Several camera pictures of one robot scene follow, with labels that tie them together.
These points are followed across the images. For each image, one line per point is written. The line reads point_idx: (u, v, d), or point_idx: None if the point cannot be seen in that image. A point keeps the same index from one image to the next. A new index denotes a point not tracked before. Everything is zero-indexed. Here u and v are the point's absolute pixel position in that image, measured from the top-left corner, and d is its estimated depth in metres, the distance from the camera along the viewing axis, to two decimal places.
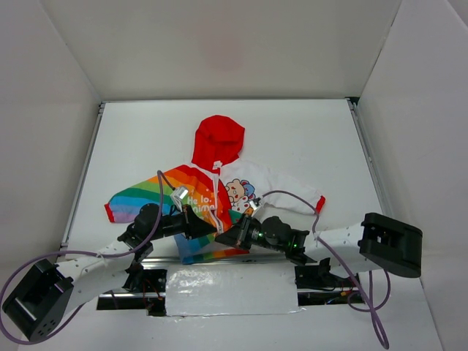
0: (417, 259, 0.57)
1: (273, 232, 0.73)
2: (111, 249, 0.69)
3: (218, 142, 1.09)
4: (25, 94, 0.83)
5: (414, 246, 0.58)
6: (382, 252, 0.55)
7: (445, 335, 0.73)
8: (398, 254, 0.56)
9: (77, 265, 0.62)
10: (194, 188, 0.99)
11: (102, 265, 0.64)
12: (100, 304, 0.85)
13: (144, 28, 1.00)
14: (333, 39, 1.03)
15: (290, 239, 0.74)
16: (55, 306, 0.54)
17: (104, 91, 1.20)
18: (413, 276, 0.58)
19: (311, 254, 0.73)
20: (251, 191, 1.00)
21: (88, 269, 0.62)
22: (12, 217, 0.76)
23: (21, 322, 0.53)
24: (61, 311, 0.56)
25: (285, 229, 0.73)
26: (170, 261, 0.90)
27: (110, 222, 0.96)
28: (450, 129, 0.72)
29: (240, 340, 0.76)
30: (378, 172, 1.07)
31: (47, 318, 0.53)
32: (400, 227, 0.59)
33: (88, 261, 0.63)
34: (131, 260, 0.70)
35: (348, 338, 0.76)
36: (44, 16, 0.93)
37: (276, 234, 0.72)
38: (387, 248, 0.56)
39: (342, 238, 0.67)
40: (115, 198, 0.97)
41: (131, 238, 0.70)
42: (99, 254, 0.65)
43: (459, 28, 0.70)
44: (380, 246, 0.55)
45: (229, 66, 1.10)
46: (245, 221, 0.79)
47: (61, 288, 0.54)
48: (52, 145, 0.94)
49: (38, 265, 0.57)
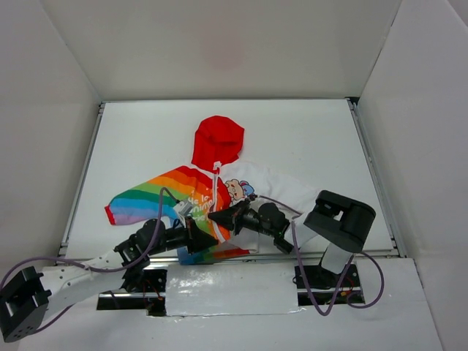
0: (361, 232, 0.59)
1: (268, 216, 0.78)
2: (103, 260, 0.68)
3: (218, 140, 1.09)
4: (25, 94, 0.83)
5: (363, 221, 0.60)
6: (322, 223, 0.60)
7: (445, 335, 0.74)
8: (339, 224, 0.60)
9: (61, 276, 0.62)
10: (194, 189, 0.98)
11: (88, 278, 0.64)
12: (99, 304, 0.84)
13: (145, 28, 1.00)
14: (333, 38, 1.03)
15: (283, 228, 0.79)
16: (31, 317, 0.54)
17: (104, 91, 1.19)
18: (357, 248, 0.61)
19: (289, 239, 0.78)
20: (251, 191, 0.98)
21: (71, 283, 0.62)
22: (12, 217, 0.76)
23: (1, 322, 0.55)
24: (39, 319, 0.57)
25: (280, 215, 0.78)
26: (174, 261, 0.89)
27: (110, 224, 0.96)
28: (450, 129, 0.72)
29: (239, 340, 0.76)
30: (378, 172, 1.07)
31: (23, 325, 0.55)
32: (347, 201, 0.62)
33: (74, 273, 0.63)
34: (124, 270, 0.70)
35: (347, 338, 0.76)
36: (44, 17, 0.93)
37: (270, 218, 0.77)
38: (327, 219, 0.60)
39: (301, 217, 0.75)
40: (115, 199, 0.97)
41: (129, 248, 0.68)
42: (87, 266, 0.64)
43: (460, 28, 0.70)
44: (323, 218, 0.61)
45: (229, 65, 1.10)
46: (243, 205, 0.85)
47: (36, 303, 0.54)
48: (51, 145, 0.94)
49: (23, 272, 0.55)
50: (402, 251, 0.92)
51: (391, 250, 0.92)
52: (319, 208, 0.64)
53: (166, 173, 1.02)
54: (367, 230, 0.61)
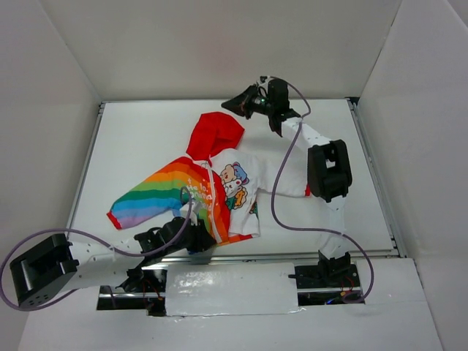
0: (330, 190, 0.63)
1: (274, 85, 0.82)
2: (124, 245, 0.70)
3: (218, 127, 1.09)
4: (25, 94, 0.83)
5: (338, 183, 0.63)
6: (316, 161, 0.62)
7: (445, 334, 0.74)
8: (325, 173, 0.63)
9: (88, 251, 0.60)
10: (190, 176, 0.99)
11: (110, 258, 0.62)
12: (99, 304, 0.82)
13: (145, 29, 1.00)
14: (334, 38, 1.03)
15: (281, 104, 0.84)
16: (53, 284, 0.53)
17: (104, 90, 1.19)
18: (316, 194, 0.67)
19: (284, 127, 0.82)
20: (242, 174, 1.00)
21: (96, 259, 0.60)
22: (12, 216, 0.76)
23: (19, 285, 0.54)
24: (55, 290, 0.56)
25: (281, 93, 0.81)
26: (173, 261, 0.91)
27: (117, 229, 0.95)
28: (450, 129, 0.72)
29: (240, 340, 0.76)
30: (378, 172, 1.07)
31: (42, 292, 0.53)
32: (346, 166, 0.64)
33: (99, 249, 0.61)
34: (138, 262, 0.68)
35: (347, 338, 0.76)
36: (44, 17, 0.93)
37: (274, 87, 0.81)
38: (322, 163, 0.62)
39: (314, 136, 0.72)
40: (118, 204, 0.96)
41: (147, 241, 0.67)
42: (111, 246, 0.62)
43: (460, 29, 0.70)
44: (320, 159, 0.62)
45: (230, 65, 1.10)
46: (252, 90, 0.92)
47: (63, 270, 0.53)
48: (52, 143, 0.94)
49: (54, 238, 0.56)
50: (402, 251, 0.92)
51: (391, 250, 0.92)
52: (326, 149, 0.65)
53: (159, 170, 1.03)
54: (336, 191, 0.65)
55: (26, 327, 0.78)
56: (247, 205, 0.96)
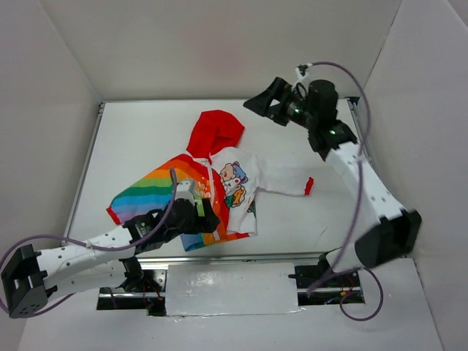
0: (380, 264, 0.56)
1: (317, 89, 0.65)
2: (110, 238, 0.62)
3: (217, 126, 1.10)
4: (25, 94, 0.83)
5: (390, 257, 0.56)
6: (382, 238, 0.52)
7: (445, 334, 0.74)
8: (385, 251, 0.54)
9: (61, 257, 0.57)
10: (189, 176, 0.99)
11: (91, 257, 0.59)
12: (100, 303, 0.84)
13: (145, 29, 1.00)
14: (334, 38, 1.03)
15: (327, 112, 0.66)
16: (28, 297, 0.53)
17: (104, 90, 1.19)
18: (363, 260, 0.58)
19: (334, 159, 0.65)
20: (241, 173, 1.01)
21: (71, 263, 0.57)
22: (12, 216, 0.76)
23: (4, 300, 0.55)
24: (42, 300, 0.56)
25: (329, 98, 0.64)
26: (175, 262, 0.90)
27: (115, 224, 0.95)
28: (450, 129, 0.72)
29: (239, 340, 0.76)
30: (378, 172, 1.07)
31: (22, 306, 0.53)
32: (411, 243, 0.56)
33: (73, 253, 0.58)
34: (134, 250, 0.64)
35: (347, 338, 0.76)
36: (44, 17, 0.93)
37: (319, 91, 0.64)
38: (387, 242, 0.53)
39: (381, 195, 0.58)
40: (118, 200, 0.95)
41: (141, 224, 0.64)
42: (88, 245, 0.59)
43: (460, 28, 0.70)
44: (388, 237, 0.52)
45: (230, 65, 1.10)
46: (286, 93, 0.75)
47: (31, 284, 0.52)
48: (51, 143, 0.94)
49: (20, 251, 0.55)
50: None
51: None
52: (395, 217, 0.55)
53: (159, 167, 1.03)
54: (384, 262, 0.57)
55: (25, 327, 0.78)
56: (245, 204, 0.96)
